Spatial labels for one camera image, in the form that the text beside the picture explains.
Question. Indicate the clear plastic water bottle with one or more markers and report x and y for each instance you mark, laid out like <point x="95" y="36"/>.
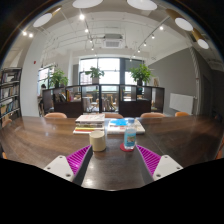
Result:
<point x="130" y="135"/>

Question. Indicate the red round coaster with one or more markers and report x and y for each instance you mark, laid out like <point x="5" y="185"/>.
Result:
<point x="124" y="149"/>

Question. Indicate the orange chair far left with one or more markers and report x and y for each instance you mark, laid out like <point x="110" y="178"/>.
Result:
<point x="55" y="115"/>

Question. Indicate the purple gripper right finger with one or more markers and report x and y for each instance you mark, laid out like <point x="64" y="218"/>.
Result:
<point x="153" y="166"/>

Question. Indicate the orange chair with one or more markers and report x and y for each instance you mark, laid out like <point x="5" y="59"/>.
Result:
<point x="113" y="115"/>
<point x="55" y="115"/>
<point x="152" y="115"/>
<point x="177" y="114"/>

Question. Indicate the ceiling air conditioner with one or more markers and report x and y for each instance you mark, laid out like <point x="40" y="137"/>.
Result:
<point x="112" y="41"/>

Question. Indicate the left potted plant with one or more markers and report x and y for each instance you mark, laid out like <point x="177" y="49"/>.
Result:
<point x="58" y="78"/>

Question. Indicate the right potted plant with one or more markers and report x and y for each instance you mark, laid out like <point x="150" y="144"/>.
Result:
<point x="141" y="74"/>

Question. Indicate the middle potted plant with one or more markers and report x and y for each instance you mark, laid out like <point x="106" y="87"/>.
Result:
<point x="95" y="74"/>

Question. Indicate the stack of books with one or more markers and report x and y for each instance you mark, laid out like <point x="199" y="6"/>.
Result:
<point x="85" y="124"/>

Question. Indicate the orange chair left edge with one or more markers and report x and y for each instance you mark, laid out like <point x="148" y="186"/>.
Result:
<point x="6" y="123"/>

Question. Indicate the tall bookshelf at left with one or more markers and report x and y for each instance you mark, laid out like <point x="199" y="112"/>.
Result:
<point x="10" y="93"/>

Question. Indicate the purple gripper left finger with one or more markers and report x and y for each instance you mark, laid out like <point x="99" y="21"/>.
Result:
<point x="72" y="167"/>

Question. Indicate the white wall radiator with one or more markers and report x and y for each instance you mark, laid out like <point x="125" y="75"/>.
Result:
<point x="182" y="103"/>

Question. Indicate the dark low shelf divider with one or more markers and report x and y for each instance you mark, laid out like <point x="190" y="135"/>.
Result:
<point x="127" y="100"/>

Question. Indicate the orange chair middle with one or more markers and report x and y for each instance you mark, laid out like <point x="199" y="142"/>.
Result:
<point x="113" y="115"/>

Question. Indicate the orange chair far right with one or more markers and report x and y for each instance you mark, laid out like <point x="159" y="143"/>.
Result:
<point x="177" y="114"/>

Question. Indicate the potted plant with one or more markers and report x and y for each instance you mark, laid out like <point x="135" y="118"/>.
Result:
<point x="58" y="78"/>
<point x="141" y="74"/>
<point x="95" y="74"/>

